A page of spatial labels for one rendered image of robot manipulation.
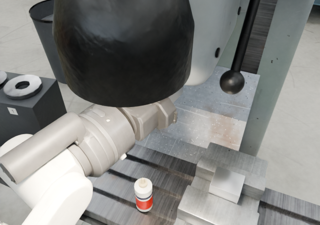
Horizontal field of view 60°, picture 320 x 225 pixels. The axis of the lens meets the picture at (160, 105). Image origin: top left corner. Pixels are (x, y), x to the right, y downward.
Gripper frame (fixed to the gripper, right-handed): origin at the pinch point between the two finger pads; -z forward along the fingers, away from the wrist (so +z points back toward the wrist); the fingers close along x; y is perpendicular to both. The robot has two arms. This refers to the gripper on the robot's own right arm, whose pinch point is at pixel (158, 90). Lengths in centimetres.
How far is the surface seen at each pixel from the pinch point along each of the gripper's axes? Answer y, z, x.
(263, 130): 38, -42, -12
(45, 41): 79, -72, 172
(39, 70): 123, -74, 205
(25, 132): 23.3, 12.2, 34.5
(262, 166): 25.3, -17.2, -18.3
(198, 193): 21.4, 0.5, -11.0
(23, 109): 14.9, 11.2, 32.3
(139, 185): 23.1, 6.0, 0.5
